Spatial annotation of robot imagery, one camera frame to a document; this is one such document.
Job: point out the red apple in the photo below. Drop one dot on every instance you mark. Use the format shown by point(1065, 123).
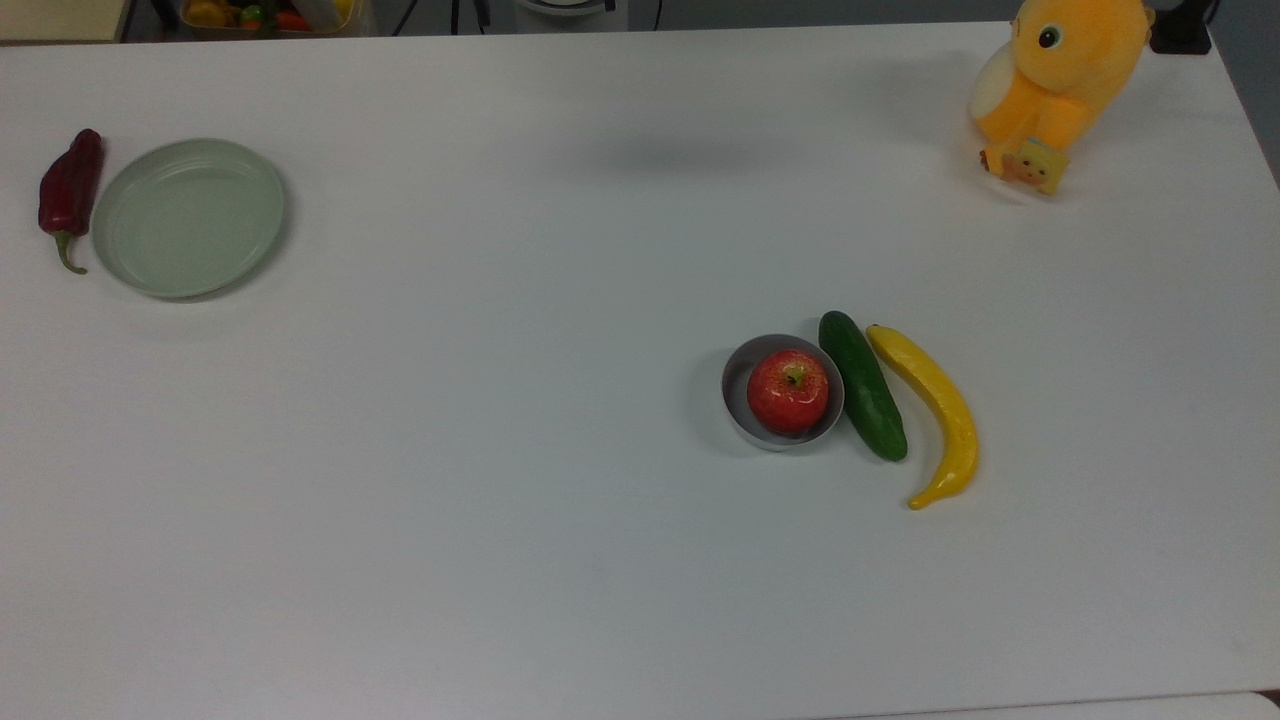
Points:
point(788, 395)

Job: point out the grey round bowl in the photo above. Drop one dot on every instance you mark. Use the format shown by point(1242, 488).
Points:
point(737, 395)

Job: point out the green cucumber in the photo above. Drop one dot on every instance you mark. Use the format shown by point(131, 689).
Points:
point(865, 390)

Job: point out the yellow banana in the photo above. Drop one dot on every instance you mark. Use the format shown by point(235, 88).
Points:
point(940, 400)

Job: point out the black tripod legs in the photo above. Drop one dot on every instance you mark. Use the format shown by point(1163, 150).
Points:
point(455, 15)

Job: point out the yellow plush toy tag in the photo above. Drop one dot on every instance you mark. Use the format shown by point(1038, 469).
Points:
point(1040, 165)

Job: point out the pale green plate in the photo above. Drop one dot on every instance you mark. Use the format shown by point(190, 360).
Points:
point(188, 218)

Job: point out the bin of toy vegetables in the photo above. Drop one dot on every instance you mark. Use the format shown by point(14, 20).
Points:
point(265, 15)

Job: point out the orange plush toy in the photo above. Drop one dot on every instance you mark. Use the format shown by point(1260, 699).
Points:
point(1070, 70)

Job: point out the dark red chili pepper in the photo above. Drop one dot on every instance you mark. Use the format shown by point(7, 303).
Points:
point(70, 190)

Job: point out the wooden furniture panel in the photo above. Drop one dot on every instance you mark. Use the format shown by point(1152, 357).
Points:
point(60, 18)

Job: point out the black camera stand base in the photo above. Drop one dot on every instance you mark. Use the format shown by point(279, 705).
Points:
point(1180, 30)

